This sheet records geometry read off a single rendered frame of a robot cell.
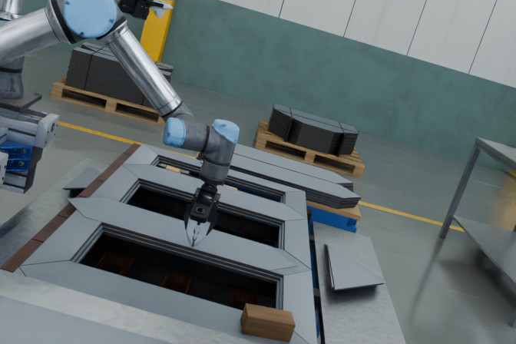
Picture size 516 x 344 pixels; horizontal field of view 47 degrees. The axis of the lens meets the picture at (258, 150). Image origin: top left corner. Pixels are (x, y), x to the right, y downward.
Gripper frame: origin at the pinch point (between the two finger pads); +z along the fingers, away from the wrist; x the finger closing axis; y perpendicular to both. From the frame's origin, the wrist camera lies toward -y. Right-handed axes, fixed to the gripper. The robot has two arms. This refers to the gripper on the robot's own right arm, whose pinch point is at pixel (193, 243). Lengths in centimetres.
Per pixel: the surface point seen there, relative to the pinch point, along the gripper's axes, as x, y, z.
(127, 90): 127, 448, 65
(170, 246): 6.4, 8.4, 6.9
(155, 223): 13.8, 19.1, 5.8
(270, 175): -21, 102, 5
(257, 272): -20.4, 8.4, 7.2
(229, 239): -9.7, 23.1, 5.8
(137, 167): 31, 64, 6
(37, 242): 39.3, -9.8, 7.6
